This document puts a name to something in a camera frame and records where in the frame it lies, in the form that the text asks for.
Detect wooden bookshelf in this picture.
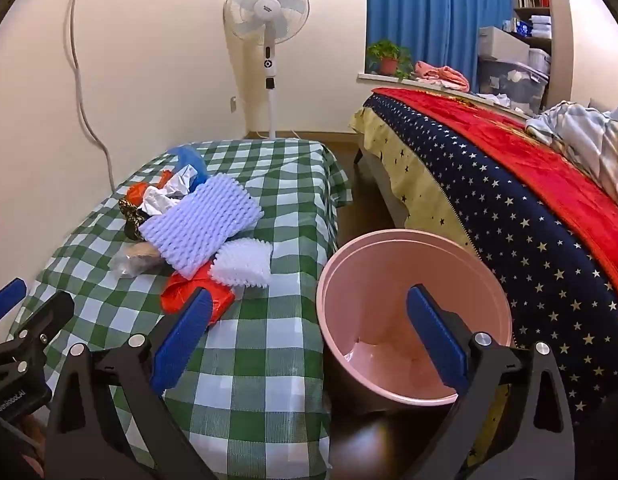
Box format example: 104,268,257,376
512,0,575,108

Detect green checkered tablecloth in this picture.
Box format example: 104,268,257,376
15,139,351,479

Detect navy star bedsheet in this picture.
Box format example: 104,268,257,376
362,91,618,424

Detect yellow bed skirt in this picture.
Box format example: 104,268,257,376
349,107,478,256

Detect clear plastic bag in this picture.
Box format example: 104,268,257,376
109,242,164,278

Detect plaid blue grey duvet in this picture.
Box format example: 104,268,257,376
525,101,618,205

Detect white standing fan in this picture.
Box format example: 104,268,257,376
223,0,310,140

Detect pink trash bin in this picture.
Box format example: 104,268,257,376
317,229,512,413

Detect orange plastic bag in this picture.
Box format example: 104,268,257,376
124,170,173,207

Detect red floral blanket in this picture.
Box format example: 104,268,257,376
373,87,618,293

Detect blue plastic bag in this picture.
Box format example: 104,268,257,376
168,145,208,192

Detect white paper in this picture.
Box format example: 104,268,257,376
140,165,197,217

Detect grey wall cable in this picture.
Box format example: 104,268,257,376
62,0,118,194

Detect pink folded clothes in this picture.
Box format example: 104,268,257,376
414,61,471,92

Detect red plastic bag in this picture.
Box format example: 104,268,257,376
160,261,235,326

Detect small clear storage box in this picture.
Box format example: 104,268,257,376
527,48,551,76

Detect small white foam net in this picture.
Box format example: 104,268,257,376
209,238,273,288

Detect blue curtain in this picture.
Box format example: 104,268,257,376
367,0,513,90

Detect potted green plant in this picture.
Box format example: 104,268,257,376
367,39,414,80

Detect grey cardboard box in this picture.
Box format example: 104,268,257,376
477,26,530,64

